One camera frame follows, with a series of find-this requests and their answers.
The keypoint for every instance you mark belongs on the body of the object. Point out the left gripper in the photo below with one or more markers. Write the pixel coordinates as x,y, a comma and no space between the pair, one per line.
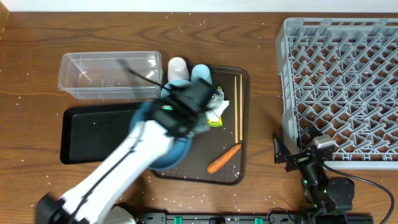
202,111

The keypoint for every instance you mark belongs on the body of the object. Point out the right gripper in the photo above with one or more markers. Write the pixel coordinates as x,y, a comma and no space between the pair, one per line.
297,159

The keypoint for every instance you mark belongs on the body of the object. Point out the orange carrot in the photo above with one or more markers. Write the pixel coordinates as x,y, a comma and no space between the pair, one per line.
218,163

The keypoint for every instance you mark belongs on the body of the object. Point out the light blue rice bowl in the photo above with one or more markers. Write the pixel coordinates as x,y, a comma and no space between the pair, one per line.
174,85

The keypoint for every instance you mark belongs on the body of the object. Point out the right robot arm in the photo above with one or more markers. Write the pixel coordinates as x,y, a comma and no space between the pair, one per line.
331,197

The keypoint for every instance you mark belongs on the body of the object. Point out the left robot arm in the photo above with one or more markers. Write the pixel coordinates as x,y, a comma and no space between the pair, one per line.
92,199

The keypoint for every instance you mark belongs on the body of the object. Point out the grey dishwasher rack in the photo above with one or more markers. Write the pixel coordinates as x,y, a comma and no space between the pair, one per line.
340,75

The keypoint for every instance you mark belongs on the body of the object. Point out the dark blue plate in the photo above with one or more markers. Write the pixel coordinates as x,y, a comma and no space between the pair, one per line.
177,152

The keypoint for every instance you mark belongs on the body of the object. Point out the crumpled white paper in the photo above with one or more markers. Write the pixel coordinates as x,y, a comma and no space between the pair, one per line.
220,104

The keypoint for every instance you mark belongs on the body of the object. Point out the white plastic cup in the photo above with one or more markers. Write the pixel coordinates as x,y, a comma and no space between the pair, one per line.
177,69

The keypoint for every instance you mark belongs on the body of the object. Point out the light blue plastic cup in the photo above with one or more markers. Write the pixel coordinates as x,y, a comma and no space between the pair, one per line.
201,71

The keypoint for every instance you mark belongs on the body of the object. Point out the left wooden chopstick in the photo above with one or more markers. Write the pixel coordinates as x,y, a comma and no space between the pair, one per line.
236,110

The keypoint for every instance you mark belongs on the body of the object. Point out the brown serving tray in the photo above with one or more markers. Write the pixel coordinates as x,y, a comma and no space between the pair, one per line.
208,146

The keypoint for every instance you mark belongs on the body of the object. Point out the black plastic tray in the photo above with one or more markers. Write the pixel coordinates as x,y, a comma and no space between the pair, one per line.
92,133

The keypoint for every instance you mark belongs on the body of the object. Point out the clear plastic container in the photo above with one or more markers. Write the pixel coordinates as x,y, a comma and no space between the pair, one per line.
111,75

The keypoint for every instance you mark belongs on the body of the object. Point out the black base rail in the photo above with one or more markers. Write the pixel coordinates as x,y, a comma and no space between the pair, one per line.
274,217

